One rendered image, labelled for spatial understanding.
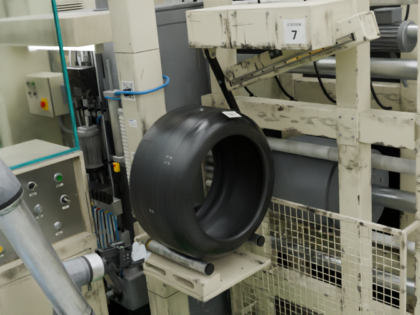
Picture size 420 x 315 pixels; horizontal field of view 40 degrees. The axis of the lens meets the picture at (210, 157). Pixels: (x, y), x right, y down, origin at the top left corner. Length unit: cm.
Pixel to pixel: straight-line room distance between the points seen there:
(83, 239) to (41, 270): 91
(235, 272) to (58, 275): 85
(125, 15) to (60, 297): 105
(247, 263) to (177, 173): 59
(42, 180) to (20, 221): 88
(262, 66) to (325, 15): 39
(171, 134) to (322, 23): 63
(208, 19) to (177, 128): 48
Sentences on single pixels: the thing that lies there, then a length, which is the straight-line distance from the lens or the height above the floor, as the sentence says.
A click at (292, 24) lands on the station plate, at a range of 198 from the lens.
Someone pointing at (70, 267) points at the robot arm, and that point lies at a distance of 184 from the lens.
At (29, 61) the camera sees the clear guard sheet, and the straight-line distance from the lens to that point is 231.
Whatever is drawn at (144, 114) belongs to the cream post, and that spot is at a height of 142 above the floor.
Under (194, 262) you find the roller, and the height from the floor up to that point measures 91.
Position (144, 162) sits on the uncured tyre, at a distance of 201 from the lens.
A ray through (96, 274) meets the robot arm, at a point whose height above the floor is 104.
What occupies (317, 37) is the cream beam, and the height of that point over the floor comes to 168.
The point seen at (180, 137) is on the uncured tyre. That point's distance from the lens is 195.
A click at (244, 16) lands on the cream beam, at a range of 211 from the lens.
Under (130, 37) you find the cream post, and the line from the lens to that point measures 220.
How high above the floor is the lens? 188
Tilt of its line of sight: 17 degrees down
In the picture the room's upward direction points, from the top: 5 degrees counter-clockwise
